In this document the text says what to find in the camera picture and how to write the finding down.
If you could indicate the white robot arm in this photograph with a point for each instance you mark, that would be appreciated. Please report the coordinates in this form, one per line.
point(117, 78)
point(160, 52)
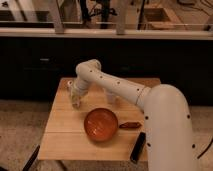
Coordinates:
point(169, 134)

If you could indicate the translucent plastic cup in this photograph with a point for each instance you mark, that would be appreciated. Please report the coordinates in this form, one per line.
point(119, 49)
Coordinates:
point(110, 96)

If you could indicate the orange bowl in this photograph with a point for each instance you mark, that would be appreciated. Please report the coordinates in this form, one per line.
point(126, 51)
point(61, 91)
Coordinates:
point(100, 124)

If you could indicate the black rectangular bar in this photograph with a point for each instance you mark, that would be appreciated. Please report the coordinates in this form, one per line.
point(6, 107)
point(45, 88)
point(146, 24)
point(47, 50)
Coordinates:
point(138, 147)

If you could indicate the wooden table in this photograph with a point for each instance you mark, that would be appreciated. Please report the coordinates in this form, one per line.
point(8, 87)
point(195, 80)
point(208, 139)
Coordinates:
point(65, 139)

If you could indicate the cardboard box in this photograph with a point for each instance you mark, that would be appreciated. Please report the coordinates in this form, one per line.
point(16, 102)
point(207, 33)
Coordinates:
point(161, 18)

